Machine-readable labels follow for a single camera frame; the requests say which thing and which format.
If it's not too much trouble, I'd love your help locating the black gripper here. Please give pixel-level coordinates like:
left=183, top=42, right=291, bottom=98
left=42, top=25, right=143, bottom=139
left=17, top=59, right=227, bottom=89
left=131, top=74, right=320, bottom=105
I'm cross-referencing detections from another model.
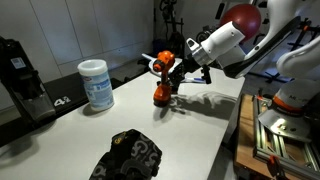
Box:
left=169, top=56, right=203, bottom=96

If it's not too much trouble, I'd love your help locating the orange cordless drill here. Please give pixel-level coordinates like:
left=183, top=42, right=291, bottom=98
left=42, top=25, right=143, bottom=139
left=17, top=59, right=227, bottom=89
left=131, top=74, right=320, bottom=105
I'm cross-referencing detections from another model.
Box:
left=152, top=49, right=176, bottom=108

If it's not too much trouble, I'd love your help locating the white wipes container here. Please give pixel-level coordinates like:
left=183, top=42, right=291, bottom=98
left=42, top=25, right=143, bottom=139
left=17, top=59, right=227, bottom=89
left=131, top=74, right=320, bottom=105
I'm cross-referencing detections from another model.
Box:
left=77, top=59, right=115, bottom=112

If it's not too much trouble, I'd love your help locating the black exercise machine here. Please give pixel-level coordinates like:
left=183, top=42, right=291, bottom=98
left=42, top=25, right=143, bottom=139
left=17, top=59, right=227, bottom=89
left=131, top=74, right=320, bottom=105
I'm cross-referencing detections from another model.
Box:
left=0, top=35, right=57, bottom=129

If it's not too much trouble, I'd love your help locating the blue hand brush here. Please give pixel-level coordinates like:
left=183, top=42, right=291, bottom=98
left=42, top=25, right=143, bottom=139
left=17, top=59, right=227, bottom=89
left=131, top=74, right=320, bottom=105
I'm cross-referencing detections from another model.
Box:
left=181, top=76, right=206, bottom=84

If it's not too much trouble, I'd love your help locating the black workout stand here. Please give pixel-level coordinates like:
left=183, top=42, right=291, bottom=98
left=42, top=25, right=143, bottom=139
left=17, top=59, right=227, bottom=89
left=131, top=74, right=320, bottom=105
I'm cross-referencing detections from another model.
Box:
left=159, top=0, right=185, bottom=58

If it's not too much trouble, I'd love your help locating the wooden base board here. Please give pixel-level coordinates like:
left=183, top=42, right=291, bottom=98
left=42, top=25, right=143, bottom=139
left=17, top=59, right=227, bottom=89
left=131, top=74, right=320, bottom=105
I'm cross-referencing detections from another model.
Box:
left=234, top=93, right=320, bottom=180

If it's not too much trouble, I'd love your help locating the red exercise ball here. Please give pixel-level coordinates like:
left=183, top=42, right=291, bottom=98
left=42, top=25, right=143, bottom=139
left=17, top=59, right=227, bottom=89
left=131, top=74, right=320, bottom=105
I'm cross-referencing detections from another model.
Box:
left=219, top=3, right=262, bottom=44

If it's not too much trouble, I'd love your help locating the black plyo box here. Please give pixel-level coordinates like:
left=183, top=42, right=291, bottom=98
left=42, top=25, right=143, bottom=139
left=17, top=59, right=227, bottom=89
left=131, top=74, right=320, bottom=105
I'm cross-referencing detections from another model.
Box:
left=42, top=70, right=125, bottom=113

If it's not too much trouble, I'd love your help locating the orange black clamp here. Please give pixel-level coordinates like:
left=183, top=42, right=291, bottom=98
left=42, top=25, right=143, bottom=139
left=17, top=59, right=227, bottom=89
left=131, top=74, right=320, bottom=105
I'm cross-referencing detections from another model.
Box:
left=265, top=154, right=285, bottom=180

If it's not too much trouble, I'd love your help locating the black orange weight rack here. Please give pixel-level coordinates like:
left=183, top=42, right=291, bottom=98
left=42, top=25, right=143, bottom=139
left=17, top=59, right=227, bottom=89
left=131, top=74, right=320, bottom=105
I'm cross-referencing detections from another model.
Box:
left=286, top=18, right=320, bottom=51

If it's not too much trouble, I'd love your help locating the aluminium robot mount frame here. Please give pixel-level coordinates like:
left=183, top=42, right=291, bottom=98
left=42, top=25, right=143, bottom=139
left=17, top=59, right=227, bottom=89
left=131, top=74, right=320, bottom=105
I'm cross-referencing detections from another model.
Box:
left=252, top=94, right=320, bottom=180

